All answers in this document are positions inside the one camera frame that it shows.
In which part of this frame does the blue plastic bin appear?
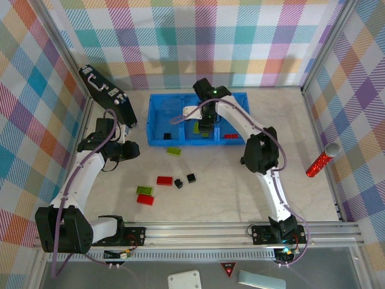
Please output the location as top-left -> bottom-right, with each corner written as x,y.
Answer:
146,93 -> 185,148
182,93 -> 219,147
215,92 -> 251,146

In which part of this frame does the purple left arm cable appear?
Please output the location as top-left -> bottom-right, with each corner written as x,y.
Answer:
50,108 -> 133,279

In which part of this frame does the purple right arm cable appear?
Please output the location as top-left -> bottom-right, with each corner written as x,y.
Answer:
170,99 -> 310,269

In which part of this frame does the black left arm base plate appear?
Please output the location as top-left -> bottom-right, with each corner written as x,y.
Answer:
122,225 -> 147,247

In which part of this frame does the pale teal block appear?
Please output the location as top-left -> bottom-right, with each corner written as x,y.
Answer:
237,270 -> 286,289

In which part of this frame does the controller circuit board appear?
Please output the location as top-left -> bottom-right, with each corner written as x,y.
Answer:
103,248 -> 134,260
274,246 -> 298,261

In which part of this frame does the red glitter toy microphone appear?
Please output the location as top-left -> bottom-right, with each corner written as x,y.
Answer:
305,143 -> 342,178

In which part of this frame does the aluminium corner post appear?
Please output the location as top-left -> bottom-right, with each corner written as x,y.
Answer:
300,0 -> 360,94
35,0 -> 94,103

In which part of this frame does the right controller circuit board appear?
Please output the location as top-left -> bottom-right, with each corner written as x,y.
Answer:
274,246 -> 298,261

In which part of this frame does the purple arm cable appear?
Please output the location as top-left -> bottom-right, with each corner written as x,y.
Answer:
50,108 -> 133,279
170,99 -> 310,269

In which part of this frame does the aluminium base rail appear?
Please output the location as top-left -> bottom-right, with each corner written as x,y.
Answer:
34,222 -> 362,250

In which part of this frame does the red emergency button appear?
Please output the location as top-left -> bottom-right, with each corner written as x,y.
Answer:
219,261 -> 238,276

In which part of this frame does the white square plate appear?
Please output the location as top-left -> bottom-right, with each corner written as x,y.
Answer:
167,269 -> 202,289

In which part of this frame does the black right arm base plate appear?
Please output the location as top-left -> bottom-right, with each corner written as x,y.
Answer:
250,224 -> 308,245

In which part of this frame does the left controller circuit board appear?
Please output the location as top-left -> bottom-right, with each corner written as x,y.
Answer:
103,248 -> 134,260

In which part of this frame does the slotted grey cable duct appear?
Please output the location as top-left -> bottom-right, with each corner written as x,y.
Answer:
55,250 -> 277,261

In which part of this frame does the black hard carrying case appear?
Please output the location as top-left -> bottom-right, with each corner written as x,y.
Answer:
78,64 -> 138,129

